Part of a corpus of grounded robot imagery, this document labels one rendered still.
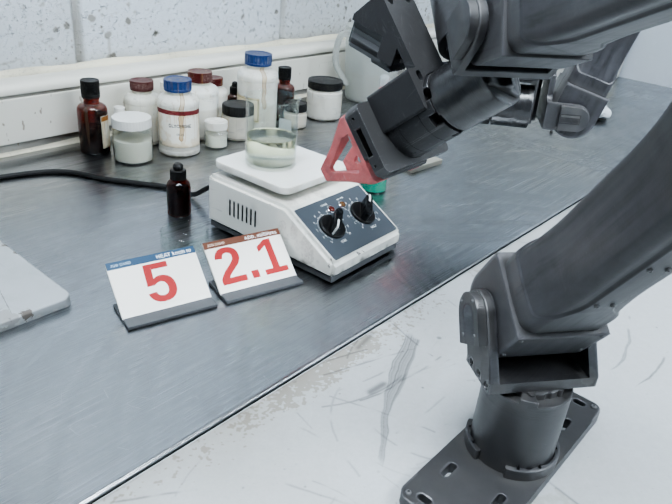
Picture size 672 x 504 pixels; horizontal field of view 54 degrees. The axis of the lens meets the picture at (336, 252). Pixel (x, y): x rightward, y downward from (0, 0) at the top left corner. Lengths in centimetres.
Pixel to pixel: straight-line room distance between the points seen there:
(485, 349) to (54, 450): 31
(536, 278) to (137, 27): 91
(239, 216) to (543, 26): 45
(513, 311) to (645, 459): 20
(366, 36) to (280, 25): 82
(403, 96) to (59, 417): 37
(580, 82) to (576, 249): 53
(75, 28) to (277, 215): 54
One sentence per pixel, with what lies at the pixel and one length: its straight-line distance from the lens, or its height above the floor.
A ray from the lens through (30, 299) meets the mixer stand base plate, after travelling 68.
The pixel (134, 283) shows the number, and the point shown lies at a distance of 66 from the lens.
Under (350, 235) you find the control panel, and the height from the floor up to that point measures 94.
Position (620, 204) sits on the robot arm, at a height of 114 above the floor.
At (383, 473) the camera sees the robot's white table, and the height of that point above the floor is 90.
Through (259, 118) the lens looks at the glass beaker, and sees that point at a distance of 74.
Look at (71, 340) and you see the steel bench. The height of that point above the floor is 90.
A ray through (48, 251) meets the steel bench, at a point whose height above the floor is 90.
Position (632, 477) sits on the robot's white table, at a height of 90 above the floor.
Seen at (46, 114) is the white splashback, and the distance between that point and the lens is 109.
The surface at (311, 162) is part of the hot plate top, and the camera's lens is 80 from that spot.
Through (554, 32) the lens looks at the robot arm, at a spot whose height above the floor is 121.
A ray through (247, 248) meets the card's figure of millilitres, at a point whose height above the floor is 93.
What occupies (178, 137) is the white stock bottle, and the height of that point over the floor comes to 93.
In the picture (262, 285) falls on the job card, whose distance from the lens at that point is 69.
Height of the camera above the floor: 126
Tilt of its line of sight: 28 degrees down
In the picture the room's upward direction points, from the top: 5 degrees clockwise
